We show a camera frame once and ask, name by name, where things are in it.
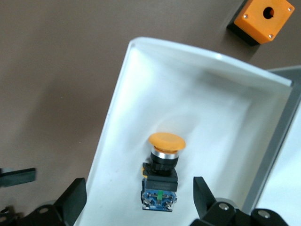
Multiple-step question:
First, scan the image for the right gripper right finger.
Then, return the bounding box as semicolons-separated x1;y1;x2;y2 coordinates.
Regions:
192;176;237;226

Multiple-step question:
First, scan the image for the white drawer cabinet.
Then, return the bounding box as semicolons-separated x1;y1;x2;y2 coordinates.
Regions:
243;65;301;226

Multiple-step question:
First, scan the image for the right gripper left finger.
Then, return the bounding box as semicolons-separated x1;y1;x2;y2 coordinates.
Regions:
30;178;88;226

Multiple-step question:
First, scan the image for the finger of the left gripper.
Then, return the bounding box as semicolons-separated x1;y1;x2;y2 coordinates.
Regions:
0;167;37;189

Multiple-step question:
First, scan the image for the orange mushroom push button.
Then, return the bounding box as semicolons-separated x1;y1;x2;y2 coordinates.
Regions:
140;132;187;212

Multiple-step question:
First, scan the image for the orange button enclosure box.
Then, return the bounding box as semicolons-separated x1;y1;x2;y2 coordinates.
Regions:
226;0;296;47

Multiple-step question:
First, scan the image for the white plastic drawer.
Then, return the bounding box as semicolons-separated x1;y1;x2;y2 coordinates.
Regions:
75;36;294;226

